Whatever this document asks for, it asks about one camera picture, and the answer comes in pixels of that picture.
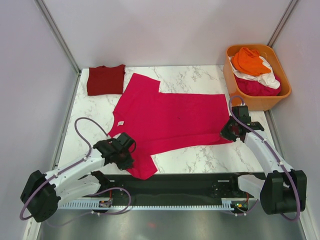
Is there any orange plastic laundry basket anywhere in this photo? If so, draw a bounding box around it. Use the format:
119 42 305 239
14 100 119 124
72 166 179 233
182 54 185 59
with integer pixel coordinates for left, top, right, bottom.
223 44 292 111

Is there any aluminium frame rail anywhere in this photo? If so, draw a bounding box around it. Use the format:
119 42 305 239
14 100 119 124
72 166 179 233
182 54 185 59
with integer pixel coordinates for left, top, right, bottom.
34 178 308 200

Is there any orange t-shirt in basket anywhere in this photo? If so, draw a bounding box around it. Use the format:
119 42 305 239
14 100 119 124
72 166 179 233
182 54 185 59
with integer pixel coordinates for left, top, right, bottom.
230 47 271 77

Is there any magenta t-shirt in basket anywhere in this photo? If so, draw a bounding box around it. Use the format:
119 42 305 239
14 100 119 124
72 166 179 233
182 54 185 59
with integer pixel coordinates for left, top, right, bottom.
234 76 282 97

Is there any magenta t-shirt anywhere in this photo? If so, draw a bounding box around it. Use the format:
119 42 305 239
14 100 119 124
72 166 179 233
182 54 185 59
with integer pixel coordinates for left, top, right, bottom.
234 76 282 97
109 73 229 180

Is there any white t-shirt in basket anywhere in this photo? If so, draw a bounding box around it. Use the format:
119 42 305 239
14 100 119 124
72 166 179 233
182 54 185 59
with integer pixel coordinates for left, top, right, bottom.
231 56 281 89

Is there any white slotted cable duct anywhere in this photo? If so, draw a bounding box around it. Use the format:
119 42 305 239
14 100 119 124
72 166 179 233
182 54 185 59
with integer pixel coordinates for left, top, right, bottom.
59 198 249 211

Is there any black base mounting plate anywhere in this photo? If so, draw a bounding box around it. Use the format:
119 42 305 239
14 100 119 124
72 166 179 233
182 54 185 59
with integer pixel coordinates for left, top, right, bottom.
100 173 253 205

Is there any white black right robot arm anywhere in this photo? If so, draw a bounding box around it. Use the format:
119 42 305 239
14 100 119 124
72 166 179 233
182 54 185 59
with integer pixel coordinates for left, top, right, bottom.
220 105 307 222

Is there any folded dark red t-shirt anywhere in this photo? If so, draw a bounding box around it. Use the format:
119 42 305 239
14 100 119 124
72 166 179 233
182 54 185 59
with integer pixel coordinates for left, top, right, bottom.
86 64 126 96

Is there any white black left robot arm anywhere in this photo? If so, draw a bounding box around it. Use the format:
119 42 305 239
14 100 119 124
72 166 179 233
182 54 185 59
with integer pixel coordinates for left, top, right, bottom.
19 132 137 223

